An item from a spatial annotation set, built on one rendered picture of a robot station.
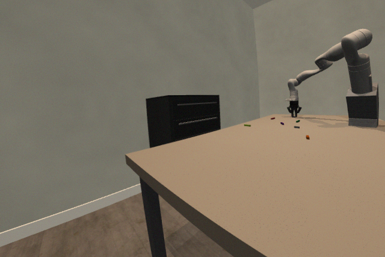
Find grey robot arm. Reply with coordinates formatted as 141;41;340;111
286;29;372;101

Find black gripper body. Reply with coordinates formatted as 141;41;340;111
289;101;299;110

